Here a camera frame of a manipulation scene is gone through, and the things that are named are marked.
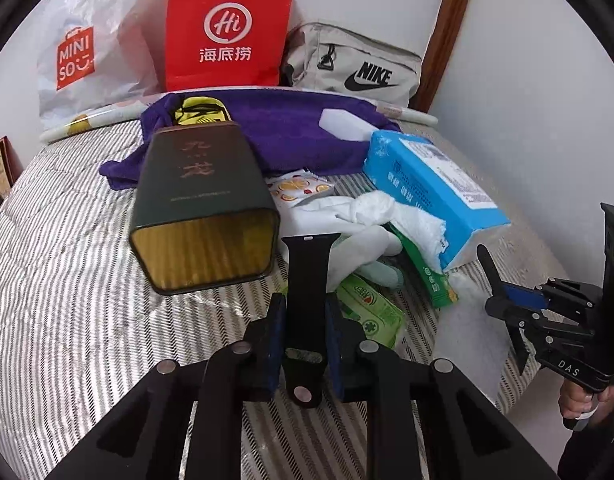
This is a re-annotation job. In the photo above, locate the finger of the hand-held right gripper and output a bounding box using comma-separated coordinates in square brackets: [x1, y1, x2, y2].
[506, 313, 595, 377]
[476, 243, 554, 321]

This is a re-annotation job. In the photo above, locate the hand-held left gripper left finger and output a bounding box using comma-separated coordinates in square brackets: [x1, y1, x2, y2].
[44, 293, 288, 480]

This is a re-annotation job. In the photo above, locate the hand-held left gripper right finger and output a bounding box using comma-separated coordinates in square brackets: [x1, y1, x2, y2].
[323, 292, 563, 480]

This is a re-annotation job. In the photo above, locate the black watch strap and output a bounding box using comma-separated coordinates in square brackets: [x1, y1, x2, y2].
[281, 234, 339, 411]

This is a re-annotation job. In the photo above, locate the long green packet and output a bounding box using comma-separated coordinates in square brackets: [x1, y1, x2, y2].
[389, 224, 461, 310]

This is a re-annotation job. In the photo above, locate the white terry towel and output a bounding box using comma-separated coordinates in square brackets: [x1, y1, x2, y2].
[339, 191, 449, 267]

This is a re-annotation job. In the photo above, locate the dark green tin box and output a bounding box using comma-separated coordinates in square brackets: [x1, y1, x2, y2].
[128, 121, 281, 296]

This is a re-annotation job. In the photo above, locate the person's right hand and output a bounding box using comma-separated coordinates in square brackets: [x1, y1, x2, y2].
[559, 377, 614, 419]

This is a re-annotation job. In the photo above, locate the green white wipes packet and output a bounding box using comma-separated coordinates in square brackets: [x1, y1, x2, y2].
[336, 274, 406, 349]

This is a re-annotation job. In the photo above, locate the white sock mint toe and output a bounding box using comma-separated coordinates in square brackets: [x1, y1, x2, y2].
[332, 225, 406, 289]

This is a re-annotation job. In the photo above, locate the white sock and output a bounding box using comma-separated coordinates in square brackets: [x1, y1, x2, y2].
[289, 195, 360, 261]

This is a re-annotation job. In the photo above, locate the blue tissue box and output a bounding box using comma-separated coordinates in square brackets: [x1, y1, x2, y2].
[362, 129, 512, 270]

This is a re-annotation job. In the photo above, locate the fruit print packet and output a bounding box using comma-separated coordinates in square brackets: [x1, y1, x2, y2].
[264, 172, 336, 206]

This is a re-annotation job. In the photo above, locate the purple towel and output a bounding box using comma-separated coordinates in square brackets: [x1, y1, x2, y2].
[99, 90, 402, 192]

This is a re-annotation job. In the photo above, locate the white foam block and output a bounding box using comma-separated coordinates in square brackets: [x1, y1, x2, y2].
[320, 108, 376, 142]

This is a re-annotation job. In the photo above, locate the yellow black patterned cloth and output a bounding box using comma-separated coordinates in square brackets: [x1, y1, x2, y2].
[173, 95, 232, 127]

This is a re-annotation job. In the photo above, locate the grey waist bag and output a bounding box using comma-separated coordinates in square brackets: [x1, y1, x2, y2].
[281, 22, 423, 109]

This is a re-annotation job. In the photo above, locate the red paper bag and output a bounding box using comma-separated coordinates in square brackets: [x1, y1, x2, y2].
[164, 0, 297, 94]

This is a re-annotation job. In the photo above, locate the white plastic shopping bag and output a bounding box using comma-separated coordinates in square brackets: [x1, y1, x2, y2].
[36, 0, 162, 131]

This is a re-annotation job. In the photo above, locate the brown wooden door frame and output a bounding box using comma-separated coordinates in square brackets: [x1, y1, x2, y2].
[420, 0, 478, 114]

